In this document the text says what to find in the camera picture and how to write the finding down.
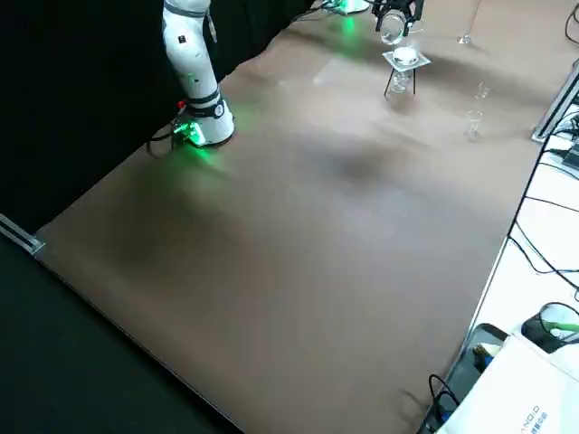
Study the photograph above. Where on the glass conical flask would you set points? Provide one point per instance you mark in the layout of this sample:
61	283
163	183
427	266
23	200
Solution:
392	29

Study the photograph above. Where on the glass graduated cylinder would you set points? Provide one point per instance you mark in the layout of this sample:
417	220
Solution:
464	40

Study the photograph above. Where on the black tripod stand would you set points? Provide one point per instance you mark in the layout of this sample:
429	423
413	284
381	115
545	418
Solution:
387	86

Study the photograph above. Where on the glass alcohol lamp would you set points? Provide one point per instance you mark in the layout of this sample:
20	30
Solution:
400	86

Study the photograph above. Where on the small glass vial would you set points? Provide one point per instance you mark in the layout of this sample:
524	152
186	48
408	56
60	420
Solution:
484	90

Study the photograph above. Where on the small glass beaker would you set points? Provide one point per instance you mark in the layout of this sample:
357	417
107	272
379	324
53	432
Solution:
473	126

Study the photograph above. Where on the black plastic tray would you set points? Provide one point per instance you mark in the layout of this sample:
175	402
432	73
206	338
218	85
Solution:
479	339

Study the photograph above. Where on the black cup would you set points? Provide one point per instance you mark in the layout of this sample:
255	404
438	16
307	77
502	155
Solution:
536	330

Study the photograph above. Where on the white paper bag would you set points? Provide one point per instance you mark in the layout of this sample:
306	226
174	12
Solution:
506	389

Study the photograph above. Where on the aluminium profile post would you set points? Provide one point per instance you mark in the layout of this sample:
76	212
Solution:
558	101

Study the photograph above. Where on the aluminium frame profile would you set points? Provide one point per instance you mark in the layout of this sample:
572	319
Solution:
22	237

